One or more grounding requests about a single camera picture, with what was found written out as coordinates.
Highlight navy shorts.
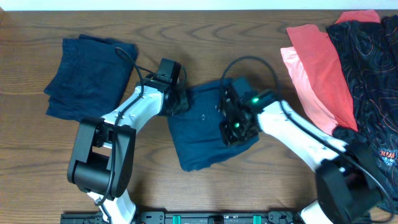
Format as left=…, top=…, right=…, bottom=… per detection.
left=167, top=80, right=259, bottom=172
left=44, top=34, right=138, bottom=121

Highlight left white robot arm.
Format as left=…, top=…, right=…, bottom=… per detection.
left=67, top=78, right=188, bottom=223

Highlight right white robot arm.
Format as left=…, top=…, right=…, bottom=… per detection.
left=218, top=87, right=394, bottom=223

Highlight folded navy shorts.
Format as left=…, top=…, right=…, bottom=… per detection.
left=44, top=34, right=138, bottom=121

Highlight red orange shorts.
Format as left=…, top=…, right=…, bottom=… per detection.
left=279, top=9, right=381, bottom=136

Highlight black patterned shorts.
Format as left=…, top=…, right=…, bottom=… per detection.
left=326, top=16, right=397, bottom=213

